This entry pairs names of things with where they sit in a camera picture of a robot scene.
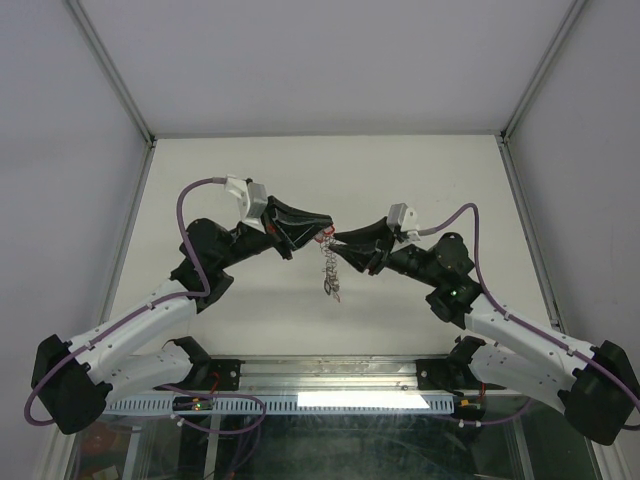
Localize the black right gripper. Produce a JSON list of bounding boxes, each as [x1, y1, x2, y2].
[[328, 217, 442, 288]]

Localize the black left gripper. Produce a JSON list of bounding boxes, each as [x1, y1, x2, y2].
[[215, 196, 333, 270]]

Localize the red tag key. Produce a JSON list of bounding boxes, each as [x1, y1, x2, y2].
[[319, 225, 335, 238]]

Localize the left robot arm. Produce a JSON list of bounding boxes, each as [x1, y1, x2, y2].
[[24, 196, 333, 435]]

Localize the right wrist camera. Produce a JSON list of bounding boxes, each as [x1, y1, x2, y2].
[[386, 203, 420, 242]]

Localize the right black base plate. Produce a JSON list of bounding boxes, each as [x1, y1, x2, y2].
[[414, 357, 481, 395]]

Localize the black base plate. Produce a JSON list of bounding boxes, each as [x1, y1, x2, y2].
[[414, 357, 481, 395], [172, 358, 243, 393]]

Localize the aluminium mounting rail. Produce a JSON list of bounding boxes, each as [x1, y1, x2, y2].
[[64, 352, 601, 399]]

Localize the white slotted cable duct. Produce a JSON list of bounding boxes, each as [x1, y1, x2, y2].
[[105, 391, 454, 417]]

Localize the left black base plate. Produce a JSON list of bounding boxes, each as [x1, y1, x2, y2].
[[172, 358, 243, 393]]

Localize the left aluminium frame post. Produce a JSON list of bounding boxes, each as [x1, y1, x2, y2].
[[63, 0, 156, 147]]

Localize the aluminium frame post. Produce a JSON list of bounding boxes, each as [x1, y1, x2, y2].
[[63, 0, 156, 147], [500, 0, 591, 144]]

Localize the right aluminium frame post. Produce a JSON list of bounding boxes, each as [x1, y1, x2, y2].
[[500, 0, 591, 144]]

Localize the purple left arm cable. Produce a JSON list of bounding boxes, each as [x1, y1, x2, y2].
[[22, 175, 269, 436]]

